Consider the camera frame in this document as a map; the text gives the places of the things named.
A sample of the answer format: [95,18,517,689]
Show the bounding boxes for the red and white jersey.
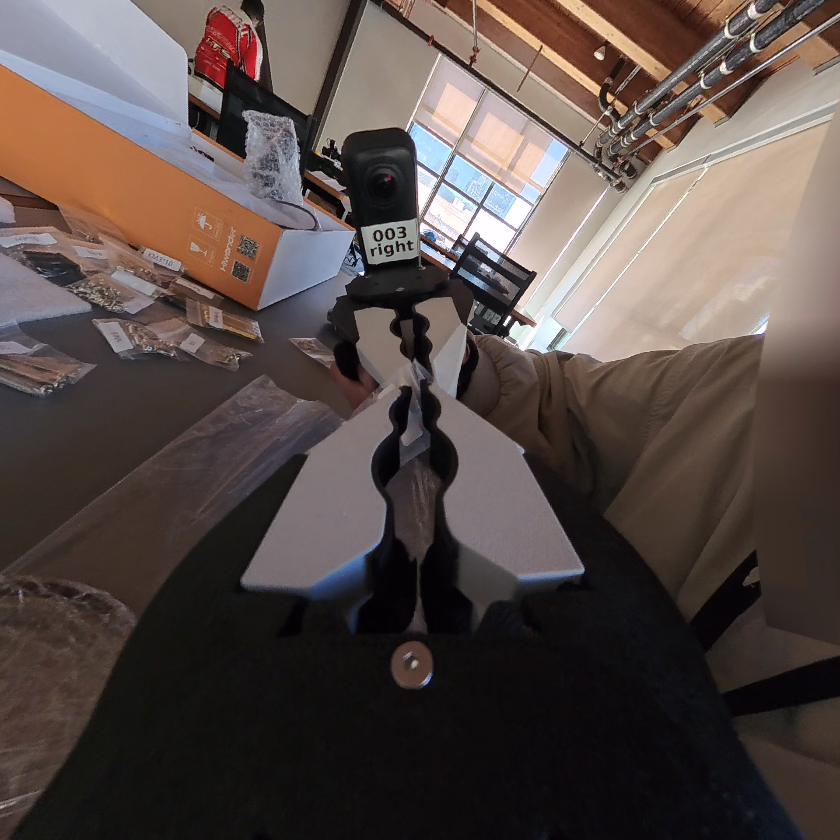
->
[194,5,267,91]

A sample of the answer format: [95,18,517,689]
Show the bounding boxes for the black chair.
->
[451,232,538,340]

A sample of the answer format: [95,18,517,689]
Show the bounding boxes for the person's right hand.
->
[330,360,383,413]

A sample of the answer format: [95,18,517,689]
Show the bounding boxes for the small beige roller blind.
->
[416,55,570,193]

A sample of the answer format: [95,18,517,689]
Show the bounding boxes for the large clear plastic bag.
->
[0,374,370,581]

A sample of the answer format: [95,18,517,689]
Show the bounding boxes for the black strap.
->
[689,550,840,718]

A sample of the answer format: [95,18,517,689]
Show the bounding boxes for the white foam board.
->
[0,0,193,140]

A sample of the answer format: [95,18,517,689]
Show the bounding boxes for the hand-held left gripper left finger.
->
[241,386,422,635]

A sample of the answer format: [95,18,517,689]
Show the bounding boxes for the pile of small screw bags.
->
[0,203,337,399]

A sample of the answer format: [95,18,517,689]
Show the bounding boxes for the black cable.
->
[274,196,324,232]

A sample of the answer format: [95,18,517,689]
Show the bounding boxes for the ceiling pipes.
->
[583,0,840,193]

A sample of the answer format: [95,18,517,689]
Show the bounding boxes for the bubble wrap packet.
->
[241,109,303,202]

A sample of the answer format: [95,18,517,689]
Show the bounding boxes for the person's right forearm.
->
[456,331,765,516]

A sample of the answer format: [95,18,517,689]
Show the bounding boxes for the bubble wrap sheet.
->
[0,574,140,816]

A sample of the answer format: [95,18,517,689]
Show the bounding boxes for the grid window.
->
[407,121,569,258]

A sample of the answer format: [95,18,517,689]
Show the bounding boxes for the black monitor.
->
[217,63,320,179]

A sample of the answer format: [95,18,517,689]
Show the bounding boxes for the dark desk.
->
[0,176,370,618]

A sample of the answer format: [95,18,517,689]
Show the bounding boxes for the large beige roller blind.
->
[512,120,836,363]

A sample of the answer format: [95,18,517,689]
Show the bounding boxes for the orange cardboard box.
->
[0,62,357,311]

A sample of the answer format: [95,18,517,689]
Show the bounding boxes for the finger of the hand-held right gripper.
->
[415,297,476,401]
[353,304,424,389]

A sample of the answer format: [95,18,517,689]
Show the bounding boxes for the small clear zip bag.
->
[392,363,437,463]

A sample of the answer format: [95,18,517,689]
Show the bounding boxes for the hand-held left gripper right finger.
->
[419,382,585,635]

